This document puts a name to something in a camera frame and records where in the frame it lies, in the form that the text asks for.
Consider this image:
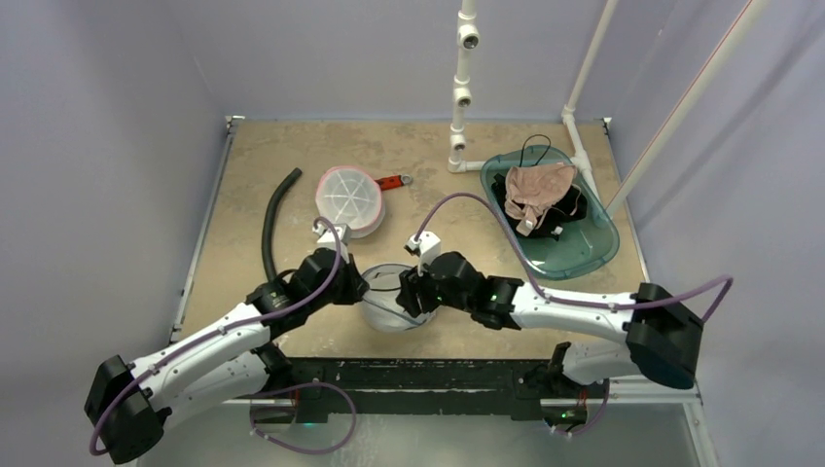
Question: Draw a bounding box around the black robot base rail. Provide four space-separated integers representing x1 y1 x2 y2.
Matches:
250 344 606 423

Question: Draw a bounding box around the pink-trimmed white mesh laundry bag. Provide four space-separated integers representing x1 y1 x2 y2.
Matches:
315 165 386 238

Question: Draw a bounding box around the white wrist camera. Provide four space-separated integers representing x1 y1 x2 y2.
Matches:
312 224 352 263
404 231 441 276

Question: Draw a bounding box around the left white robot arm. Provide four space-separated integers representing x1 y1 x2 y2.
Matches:
84 247 368 465

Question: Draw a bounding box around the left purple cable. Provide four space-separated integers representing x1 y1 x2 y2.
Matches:
89 217 342 457

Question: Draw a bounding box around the white bra with black straps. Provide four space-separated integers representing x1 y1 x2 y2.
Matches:
364 265 409 311

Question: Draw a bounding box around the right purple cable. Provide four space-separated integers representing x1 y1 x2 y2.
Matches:
413 192 735 324

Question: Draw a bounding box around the blue-trimmed white mesh laundry bag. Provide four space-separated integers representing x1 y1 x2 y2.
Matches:
359 263 438 334

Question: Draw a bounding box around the white PVC pipe frame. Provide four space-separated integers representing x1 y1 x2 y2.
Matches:
455 1 768 212

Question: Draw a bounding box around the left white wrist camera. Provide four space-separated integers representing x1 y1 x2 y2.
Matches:
312 224 352 263

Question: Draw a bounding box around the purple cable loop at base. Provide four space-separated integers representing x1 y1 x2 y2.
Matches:
249 378 359 456

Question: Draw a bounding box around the black rubber hose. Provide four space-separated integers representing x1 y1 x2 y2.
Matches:
261 167 304 281

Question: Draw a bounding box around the black garment in bin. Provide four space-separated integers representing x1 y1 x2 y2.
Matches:
489 133 589 240

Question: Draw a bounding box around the red handled tool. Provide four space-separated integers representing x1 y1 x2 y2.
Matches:
375 174 413 191

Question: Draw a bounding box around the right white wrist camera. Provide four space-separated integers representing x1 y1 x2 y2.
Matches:
404 231 441 276

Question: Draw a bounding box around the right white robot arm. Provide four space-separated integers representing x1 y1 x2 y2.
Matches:
396 252 704 396

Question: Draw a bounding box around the teal transparent plastic bin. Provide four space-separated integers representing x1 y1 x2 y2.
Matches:
480 147 620 280

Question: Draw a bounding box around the pink bra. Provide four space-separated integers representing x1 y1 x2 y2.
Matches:
504 162 581 237

